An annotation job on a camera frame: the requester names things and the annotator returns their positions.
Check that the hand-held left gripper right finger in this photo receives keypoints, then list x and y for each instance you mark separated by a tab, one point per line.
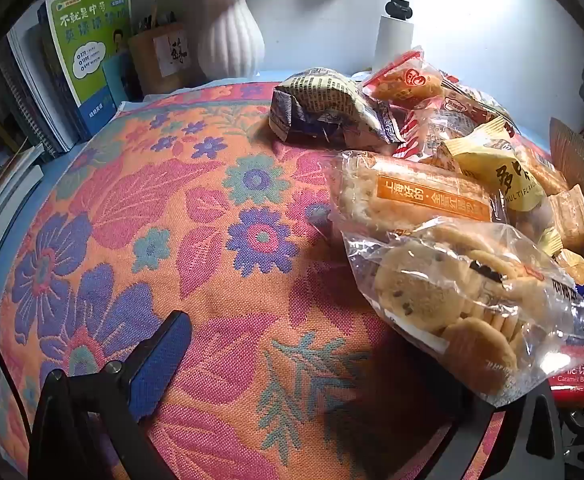
542	435

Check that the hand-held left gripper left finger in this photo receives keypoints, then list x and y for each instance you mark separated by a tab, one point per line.
159	365

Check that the red biscuit packet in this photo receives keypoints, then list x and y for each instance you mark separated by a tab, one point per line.
577	375

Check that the clear cookie bag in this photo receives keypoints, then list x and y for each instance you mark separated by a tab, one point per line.
437	300

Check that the small yellow candy packet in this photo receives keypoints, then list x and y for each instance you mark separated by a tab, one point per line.
569	257

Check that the yellow snack packet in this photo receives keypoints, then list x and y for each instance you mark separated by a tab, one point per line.
502	175

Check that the small orange snack packet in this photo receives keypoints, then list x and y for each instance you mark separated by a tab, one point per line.
542	170

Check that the orange label rice cracker packet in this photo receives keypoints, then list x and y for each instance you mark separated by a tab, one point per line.
412	195

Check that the amber ribbed bowl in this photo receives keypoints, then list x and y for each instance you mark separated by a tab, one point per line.
579	160

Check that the newspaper print snack packet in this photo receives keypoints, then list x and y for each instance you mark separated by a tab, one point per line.
322	105

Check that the red striped clear snack packet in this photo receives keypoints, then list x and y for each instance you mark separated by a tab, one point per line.
422	135

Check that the red orange snack packet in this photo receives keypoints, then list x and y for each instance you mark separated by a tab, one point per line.
472	107

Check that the red heart snack packet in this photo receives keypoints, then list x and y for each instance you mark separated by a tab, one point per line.
407	80

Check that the floral woven cloth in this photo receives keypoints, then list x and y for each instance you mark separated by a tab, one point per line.
181	240

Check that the flat stack of books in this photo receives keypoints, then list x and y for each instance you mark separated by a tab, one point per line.
1	195

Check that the spiral notebook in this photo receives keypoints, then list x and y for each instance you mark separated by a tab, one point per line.
26	115

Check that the wooden pen holder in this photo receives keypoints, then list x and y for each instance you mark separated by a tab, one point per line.
159	60

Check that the green cover book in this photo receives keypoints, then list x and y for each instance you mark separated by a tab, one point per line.
89	40

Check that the white ribbed vase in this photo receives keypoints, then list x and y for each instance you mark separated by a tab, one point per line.
229	35

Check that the white desk lamp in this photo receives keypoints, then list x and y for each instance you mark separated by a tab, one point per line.
394	35

